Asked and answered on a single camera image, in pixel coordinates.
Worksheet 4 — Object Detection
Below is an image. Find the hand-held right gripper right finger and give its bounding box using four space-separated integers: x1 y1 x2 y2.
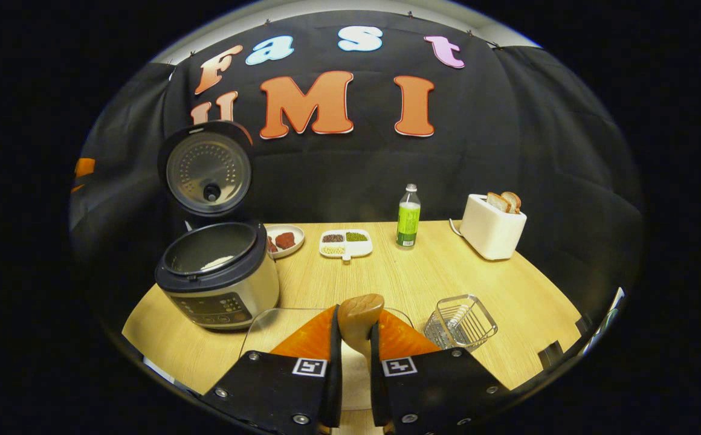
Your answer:
369 308 511 435

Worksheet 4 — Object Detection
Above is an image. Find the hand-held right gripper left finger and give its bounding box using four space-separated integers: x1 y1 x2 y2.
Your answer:
199 304 343 435

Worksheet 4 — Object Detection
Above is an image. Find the metal wire chopstick holder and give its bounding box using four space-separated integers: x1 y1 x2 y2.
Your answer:
423 294 499 352

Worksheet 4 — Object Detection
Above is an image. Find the wooden spoon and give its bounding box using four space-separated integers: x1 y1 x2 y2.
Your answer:
337 294 386 366

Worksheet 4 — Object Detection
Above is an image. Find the black and silver rice cooker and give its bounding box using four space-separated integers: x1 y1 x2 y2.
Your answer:
155 121 280 330

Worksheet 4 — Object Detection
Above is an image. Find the round white plate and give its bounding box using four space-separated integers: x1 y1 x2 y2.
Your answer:
264 224 306 259

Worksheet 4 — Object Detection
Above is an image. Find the white divided dish of beans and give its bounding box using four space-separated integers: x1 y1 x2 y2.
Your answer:
318 229 373 262

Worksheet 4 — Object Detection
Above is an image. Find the white toaster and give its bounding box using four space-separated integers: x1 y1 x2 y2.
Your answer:
459 193 528 261

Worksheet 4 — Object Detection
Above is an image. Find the green drink bottle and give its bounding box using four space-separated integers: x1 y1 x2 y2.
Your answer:
396 184 422 249

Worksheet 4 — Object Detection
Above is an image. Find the black backdrop cloth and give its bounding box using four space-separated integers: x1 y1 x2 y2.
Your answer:
69 9 644 327

